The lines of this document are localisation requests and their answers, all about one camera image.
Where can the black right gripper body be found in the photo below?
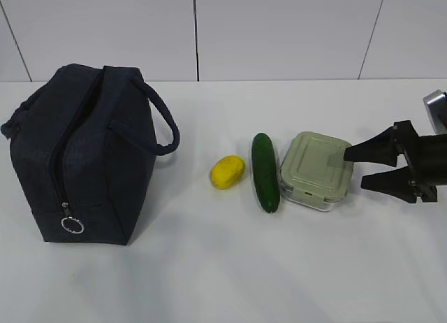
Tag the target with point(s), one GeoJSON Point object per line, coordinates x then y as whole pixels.
{"type": "Point", "coordinates": [426, 159]}

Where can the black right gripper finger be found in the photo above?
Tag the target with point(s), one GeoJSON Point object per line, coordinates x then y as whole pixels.
{"type": "Point", "coordinates": [386, 147]}
{"type": "Point", "coordinates": [395, 183]}

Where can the navy blue lunch bag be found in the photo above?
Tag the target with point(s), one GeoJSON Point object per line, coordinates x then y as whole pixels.
{"type": "Point", "coordinates": [83, 147]}

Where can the green cucumber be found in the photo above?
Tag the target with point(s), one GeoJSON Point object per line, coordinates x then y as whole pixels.
{"type": "Point", "coordinates": [264, 169]}

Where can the green lidded glass container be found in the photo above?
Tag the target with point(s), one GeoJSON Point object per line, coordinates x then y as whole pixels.
{"type": "Point", "coordinates": [314, 172]}

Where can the yellow lemon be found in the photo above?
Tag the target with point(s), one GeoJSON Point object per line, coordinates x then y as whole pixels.
{"type": "Point", "coordinates": [227, 172]}

